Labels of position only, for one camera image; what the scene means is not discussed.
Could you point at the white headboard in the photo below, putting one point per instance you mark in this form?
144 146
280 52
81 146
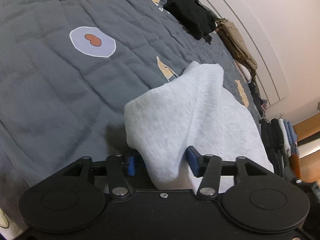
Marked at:
265 55

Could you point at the dark crumpled garments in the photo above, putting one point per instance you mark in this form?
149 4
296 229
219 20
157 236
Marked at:
257 95

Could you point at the stack of dark folded clothes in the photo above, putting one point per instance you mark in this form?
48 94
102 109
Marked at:
277 140

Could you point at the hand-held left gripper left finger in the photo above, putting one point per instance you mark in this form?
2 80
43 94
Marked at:
130 166

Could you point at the black clothes pile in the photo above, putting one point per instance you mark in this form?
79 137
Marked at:
190 10

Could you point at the grey quilted bedspread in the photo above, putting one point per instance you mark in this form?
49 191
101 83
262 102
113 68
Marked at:
62 92

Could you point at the light grey hoodie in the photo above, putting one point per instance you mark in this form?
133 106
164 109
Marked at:
187 117

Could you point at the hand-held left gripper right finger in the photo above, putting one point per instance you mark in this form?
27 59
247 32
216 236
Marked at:
193 162

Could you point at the white folded garment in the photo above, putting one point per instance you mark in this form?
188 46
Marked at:
244 72

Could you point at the stack of khaki folded clothes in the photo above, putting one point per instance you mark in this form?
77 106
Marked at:
237 45

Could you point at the butterfly wall sticker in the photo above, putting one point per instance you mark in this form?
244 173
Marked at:
318 105

